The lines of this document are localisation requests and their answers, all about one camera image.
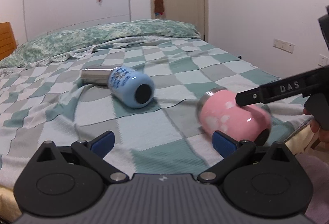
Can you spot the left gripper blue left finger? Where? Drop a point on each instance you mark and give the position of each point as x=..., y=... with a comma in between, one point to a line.
x=91, y=154

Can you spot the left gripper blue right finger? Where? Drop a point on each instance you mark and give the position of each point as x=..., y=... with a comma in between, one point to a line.
x=234, y=153

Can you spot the pink steel cup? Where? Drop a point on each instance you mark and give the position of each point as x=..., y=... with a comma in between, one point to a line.
x=217, y=111

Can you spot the blue steel cup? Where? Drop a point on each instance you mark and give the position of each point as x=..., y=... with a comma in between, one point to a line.
x=133, y=88

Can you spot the right hand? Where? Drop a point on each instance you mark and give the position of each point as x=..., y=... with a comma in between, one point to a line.
x=323, y=134

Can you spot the checkered teal bed blanket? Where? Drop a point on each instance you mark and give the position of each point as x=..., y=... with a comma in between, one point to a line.
x=159, y=134

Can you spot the orange wooden headboard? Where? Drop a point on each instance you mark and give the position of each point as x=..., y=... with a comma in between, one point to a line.
x=7, y=40

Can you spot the white wall socket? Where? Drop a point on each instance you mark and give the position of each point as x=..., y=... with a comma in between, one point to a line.
x=323, y=60

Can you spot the white wall switch panel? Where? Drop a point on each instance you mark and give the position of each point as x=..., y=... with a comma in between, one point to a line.
x=285, y=46

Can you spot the brown plush toy on handle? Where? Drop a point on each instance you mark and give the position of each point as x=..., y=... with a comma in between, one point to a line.
x=159, y=8

